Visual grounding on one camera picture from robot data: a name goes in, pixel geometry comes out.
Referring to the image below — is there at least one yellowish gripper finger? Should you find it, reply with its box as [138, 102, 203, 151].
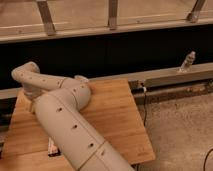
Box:
[26, 99, 35, 114]

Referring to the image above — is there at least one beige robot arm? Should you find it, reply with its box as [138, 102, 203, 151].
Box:
[11, 62, 134, 171]

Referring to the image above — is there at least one clear bottle on ledge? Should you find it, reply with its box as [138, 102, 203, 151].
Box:
[179, 51, 196, 72]

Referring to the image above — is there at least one black and white box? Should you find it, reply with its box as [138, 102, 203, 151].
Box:
[48, 138, 61, 157]

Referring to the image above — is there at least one white paper cup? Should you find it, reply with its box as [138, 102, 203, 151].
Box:
[74, 75, 89, 83]

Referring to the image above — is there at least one wooden table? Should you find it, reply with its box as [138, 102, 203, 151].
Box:
[0, 79, 155, 171]

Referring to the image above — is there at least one black cable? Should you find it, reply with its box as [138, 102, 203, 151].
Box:
[141, 87, 148, 127]

